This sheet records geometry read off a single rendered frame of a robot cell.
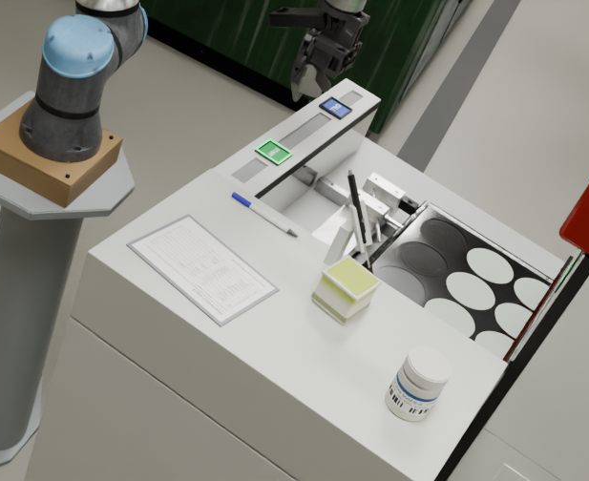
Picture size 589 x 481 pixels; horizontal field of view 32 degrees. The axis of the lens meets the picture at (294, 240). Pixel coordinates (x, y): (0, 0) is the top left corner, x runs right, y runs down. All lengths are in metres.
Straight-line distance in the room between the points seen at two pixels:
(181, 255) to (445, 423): 0.49
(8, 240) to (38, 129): 0.27
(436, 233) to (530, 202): 2.09
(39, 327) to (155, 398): 0.59
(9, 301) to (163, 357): 0.61
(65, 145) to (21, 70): 1.85
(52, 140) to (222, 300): 0.49
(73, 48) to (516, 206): 2.56
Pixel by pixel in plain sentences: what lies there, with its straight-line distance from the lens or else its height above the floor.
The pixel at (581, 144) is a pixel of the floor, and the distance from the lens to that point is 4.76.
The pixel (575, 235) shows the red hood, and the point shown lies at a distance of 1.63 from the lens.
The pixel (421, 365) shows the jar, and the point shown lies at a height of 1.06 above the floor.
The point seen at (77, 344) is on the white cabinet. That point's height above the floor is 0.77.
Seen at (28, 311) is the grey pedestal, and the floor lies 0.49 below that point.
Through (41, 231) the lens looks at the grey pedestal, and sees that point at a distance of 2.05.
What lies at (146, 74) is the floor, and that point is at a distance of 3.93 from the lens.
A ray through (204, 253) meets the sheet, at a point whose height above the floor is 0.97.
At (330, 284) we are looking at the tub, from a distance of 1.66.
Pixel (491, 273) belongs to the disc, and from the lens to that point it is 2.07.
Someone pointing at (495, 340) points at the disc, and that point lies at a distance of 1.93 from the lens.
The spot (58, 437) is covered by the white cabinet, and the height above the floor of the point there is 0.54.
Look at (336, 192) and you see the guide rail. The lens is 2.17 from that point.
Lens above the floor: 2.05
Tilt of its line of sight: 37 degrees down
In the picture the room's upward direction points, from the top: 24 degrees clockwise
